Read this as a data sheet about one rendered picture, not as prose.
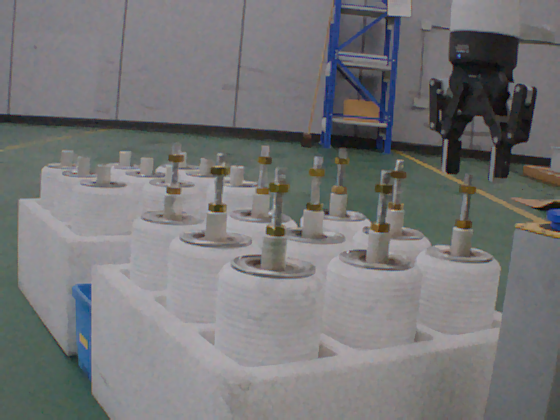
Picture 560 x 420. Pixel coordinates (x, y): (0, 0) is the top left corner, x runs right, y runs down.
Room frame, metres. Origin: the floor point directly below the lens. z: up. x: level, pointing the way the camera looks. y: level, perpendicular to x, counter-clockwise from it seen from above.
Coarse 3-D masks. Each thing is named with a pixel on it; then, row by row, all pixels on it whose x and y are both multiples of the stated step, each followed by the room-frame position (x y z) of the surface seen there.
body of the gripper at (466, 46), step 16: (464, 32) 0.72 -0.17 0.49; (480, 32) 0.71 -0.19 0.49; (464, 48) 0.72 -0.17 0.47; (480, 48) 0.71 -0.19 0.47; (496, 48) 0.71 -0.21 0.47; (512, 48) 0.71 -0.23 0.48; (464, 64) 0.74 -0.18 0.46; (480, 64) 0.71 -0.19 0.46; (496, 64) 0.71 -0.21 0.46; (512, 64) 0.71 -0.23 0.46; (464, 80) 0.75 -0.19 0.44; (480, 80) 0.73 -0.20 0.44; (496, 80) 0.71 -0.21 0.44; (512, 80) 0.71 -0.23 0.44; (496, 96) 0.71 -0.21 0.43; (464, 112) 0.75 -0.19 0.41; (480, 112) 0.73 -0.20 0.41; (496, 112) 0.72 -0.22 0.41
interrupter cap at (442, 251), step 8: (432, 248) 0.76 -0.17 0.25; (440, 248) 0.76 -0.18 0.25; (448, 248) 0.77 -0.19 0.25; (472, 248) 0.78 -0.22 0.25; (440, 256) 0.72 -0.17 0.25; (448, 256) 0.72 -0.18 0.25; (456, 256) 0.73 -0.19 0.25; (472, 256) 0.75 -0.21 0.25; (480, 256) 0.74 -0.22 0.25; (488, 256) 0.74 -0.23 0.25
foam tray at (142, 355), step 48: (96, 288) 0.83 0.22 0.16; (96, 336) 0.83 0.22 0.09; (144, 336) 0.68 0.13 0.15; (192, 336) 0.62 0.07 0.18; (432, 336) 0.68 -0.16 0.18; (480, 336) 0.68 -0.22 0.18; (96, 384) 0.83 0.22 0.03; (144, 384) 0.68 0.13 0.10; (192, 384) 0.58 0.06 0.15; (240, 384) 0.53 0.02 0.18; (288, 384) 0.55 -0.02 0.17; (336, 384) 0.57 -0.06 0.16; (384, 384) 0.60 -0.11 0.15; (432, 384) 0.64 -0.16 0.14; (480, 384) 0.67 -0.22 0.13
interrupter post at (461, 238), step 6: (456, 228) 0.75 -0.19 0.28; (468, 228) 0.75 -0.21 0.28; (456, 234) 0.74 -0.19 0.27; (462, 234) 0.74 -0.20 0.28; (468, 234) 0.74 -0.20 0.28; (456, 240) 0.74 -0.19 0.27; (462, 240) 0.74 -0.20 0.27; (468, 240) 0.74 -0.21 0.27; (456, 246) 0.74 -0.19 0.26; (462, 246) 0.74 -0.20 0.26; (468, 246) 0.74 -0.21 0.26; (450, 252) 0.75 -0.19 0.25; (456, 252) 0.74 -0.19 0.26; (462, 252) 0.74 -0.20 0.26; (468, 252) 0.74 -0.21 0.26
